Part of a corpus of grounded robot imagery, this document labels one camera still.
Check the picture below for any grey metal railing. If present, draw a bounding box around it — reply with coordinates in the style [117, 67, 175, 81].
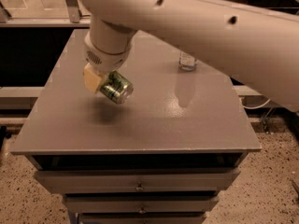
[0, 17, 91, 29]

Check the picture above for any green soda can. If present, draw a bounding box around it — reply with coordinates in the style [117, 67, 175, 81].
[100, 71, 134, 105]

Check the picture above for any clear plastic tea bottle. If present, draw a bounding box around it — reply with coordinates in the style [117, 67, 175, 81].
[178, 51, 197, 71]

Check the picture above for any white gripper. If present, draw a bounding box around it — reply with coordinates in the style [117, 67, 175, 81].
[83, 33, 132, 94]

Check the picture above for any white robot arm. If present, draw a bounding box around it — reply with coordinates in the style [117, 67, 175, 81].
[81, 0, 299, 112]

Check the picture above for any grey drawer cabinet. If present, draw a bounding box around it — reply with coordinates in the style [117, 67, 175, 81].
[11, 29, 260, 224]

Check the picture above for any white cable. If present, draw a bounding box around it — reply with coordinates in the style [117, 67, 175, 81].
[242, 98, 273, 110]

